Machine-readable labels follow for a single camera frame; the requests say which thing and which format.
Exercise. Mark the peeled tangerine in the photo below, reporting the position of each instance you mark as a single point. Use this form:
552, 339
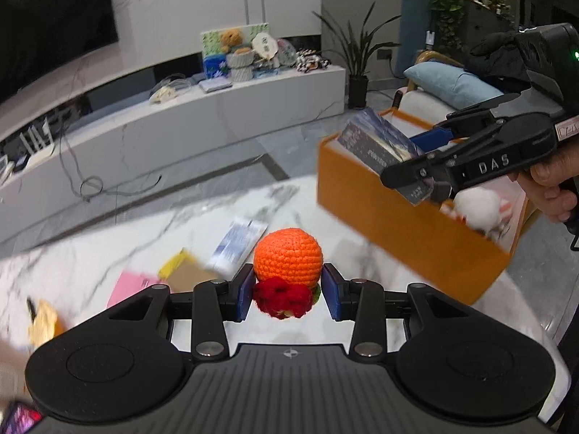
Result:
44, 323

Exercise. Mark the white marble tv cabinet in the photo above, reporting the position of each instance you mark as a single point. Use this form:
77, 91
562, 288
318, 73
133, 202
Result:
181, 135

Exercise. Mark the pink wallet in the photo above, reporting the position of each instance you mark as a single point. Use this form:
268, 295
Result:
129, 289

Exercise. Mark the black white brick toy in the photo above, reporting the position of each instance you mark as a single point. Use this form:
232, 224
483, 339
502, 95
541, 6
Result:
312, 61

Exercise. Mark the green picture card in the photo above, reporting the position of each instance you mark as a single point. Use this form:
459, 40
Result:
212, 63

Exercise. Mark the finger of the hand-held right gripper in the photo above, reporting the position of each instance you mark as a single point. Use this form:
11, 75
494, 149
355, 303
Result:
436, 138
416, 172

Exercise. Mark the black jacket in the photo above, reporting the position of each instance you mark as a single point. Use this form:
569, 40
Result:
497, 58

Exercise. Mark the silver tablet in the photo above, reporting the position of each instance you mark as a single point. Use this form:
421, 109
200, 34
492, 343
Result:
213, 86

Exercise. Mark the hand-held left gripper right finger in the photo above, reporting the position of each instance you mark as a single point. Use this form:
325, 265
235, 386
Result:
332, 294

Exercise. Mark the grey knitted basket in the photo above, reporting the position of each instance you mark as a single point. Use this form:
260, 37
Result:
241, 67

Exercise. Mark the person's right hand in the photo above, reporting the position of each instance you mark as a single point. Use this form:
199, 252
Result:
556, 185

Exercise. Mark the round white fan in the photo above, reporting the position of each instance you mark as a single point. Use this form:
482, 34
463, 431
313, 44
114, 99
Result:
263, 46

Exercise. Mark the light blue cushion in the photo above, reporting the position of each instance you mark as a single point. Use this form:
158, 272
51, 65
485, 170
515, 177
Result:
448, 83

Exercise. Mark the tall potted plant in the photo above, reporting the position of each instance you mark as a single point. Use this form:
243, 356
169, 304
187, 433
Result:
359, 54

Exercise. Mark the brown cardboard box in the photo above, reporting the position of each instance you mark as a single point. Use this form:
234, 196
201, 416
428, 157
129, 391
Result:
187, 273

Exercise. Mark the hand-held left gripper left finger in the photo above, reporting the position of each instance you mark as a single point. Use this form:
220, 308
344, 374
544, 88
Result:
244, 294

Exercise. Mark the crochet orange with red flower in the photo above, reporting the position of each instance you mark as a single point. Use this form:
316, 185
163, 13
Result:
287, 253

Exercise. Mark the black television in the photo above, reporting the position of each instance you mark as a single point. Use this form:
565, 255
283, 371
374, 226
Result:
49, 22

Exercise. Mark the white blue tissue pack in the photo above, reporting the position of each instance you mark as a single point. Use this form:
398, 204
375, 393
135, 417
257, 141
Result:
237, 244

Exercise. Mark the smartphone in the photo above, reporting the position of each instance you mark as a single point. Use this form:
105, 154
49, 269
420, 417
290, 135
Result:
18, 418

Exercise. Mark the dark card deck box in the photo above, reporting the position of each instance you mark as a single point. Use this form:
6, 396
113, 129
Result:
375, 140

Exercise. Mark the brown teddy bear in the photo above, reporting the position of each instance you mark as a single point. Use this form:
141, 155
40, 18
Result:
233, 40

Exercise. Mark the orange storage box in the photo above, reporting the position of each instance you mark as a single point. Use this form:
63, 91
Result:
407, 235

